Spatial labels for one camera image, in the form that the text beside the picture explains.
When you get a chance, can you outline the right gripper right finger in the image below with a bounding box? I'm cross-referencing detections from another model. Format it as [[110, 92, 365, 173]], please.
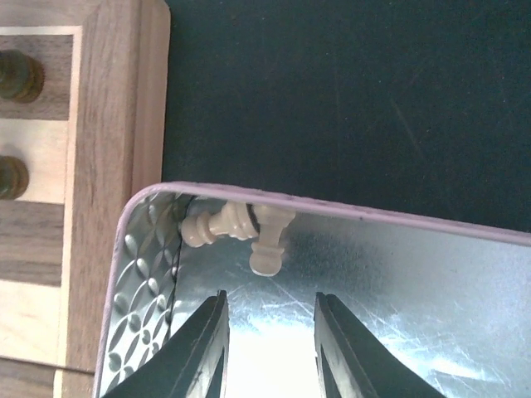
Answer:
[[314, 292, 443, 398]]

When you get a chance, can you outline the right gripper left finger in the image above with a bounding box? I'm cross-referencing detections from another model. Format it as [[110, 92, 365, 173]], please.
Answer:
[[105, 290, 229, 398]]

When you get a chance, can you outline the light chess piece fourteenth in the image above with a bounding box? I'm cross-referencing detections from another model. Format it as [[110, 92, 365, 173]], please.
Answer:
[[249, 205, 296, 277]]

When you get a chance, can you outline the light chess piece thirteenth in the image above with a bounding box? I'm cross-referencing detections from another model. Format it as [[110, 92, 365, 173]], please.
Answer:
[[181, 201, 258, 248]]

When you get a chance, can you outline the pink tin with pieces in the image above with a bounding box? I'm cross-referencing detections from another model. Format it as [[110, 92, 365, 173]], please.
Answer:
[[93, 182, 530, 397]]

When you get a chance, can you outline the wooden chess board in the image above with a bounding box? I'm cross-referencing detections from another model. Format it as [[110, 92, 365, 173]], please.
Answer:
[[1, 1, 170, 397]]

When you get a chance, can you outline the dark chess pieces row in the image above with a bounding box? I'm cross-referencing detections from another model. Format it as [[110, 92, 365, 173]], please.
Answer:
[[1, 49, 45, 200]]

